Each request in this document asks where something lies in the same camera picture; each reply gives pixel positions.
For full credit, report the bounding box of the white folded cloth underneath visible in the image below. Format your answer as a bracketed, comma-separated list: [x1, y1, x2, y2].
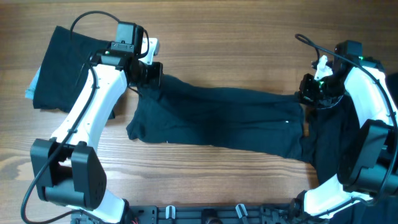
[25, 68, 40, 100]

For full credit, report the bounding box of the dark green t-shirt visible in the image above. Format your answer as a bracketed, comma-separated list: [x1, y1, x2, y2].
[126, 75, 303, 160]

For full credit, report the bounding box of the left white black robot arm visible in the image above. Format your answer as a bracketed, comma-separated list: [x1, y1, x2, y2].
[29, 22, 162, 223]

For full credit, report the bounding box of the folded dark green garment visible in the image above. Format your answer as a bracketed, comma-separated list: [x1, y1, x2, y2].
[32, 26, 109, 113]

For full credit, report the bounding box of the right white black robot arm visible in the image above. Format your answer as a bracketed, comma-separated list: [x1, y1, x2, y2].
[288, 40, 397, 223]

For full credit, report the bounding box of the pile of dark clothes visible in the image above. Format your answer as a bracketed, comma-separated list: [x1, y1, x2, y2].
[300, 73, 398, 224]

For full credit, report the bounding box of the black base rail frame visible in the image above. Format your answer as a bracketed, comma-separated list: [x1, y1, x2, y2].
[70, 203, 324, 224]

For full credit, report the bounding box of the right black cable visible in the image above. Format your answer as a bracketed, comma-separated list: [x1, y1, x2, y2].
[294, 33, 398, 218]

